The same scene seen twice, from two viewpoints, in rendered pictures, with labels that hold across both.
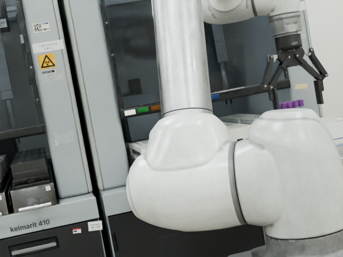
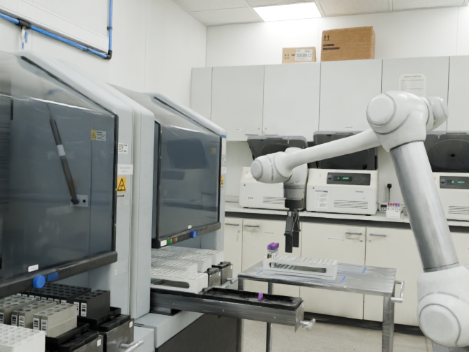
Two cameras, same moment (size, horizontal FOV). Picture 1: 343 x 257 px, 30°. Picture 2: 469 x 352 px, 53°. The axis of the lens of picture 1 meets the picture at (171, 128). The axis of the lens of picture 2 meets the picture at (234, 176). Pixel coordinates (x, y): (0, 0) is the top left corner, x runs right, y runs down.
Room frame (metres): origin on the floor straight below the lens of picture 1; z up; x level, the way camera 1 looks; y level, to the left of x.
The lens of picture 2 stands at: (1.08, 1.43, 1.26)
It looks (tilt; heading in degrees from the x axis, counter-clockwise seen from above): 1 degrees down; 300
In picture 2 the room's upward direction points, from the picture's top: 2 degrees clockwise
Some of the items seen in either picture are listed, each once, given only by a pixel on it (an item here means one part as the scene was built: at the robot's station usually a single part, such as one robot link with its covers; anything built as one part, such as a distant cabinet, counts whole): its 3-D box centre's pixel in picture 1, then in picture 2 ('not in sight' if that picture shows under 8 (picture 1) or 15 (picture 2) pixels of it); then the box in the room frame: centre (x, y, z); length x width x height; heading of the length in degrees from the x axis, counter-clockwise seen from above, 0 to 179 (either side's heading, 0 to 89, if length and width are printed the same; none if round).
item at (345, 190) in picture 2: not in sight; (345, 171); (2.30, -2.54, 1.24); 0.62 x 0.56 x 0.69; 101
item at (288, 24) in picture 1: (285, 25); (293, 192); (1.85, -0.37, 1.16); 0.09 x 0.09 x 0.06
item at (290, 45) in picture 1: (289, 50); (293, 209); (1.85, -0.37, 1.09); 0.08 x 0.07 x 0.09; 102
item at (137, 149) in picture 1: (150, 152); (165, 280); (2.15, 0.08, 0.83); 0.30 x 0.10 x 0.06; 11
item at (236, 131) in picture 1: (226, 133); (176, 262); (2.32, -0.19, 0.83); 0.30 x 0.10 x 0.06; 11
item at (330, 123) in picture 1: (307, 131); (299, 266); (1.82, -0.38, 0.85); 0.30 x 0.10 x 0.06; 12
